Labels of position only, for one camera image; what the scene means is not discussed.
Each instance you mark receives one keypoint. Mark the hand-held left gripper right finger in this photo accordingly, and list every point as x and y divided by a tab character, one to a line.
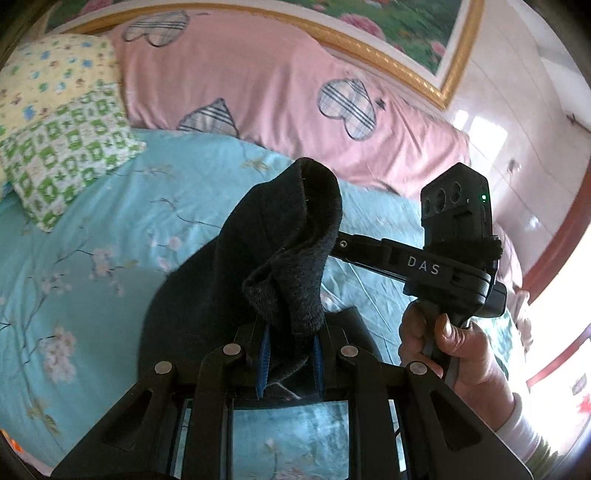
317	364

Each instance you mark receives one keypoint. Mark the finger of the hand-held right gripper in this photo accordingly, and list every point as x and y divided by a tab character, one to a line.
364	251

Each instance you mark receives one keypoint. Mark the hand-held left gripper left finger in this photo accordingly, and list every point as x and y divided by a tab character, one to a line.
263	367

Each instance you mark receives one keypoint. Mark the black pants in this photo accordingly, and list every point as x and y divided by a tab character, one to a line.
277	258

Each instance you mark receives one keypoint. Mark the person's right forearm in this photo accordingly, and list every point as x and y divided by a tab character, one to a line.
524	429

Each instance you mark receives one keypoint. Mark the person's right hand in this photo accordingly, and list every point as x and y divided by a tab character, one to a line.
471	350

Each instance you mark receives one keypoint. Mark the blue floral bedsheet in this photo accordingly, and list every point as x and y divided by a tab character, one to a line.
92	300

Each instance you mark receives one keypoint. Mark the pink pillow with plaid hearts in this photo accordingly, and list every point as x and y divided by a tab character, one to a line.
258	83

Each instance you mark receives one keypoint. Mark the gold-framed floral picture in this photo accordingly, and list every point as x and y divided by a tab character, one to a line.
392	23

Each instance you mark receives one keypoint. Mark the green checked pillow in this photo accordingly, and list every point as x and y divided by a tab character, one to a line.
69	152

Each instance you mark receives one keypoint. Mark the yellow printed pillow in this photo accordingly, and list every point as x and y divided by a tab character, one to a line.
51	74

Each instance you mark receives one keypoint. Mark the red wooden frame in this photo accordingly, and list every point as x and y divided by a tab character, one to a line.
561	258

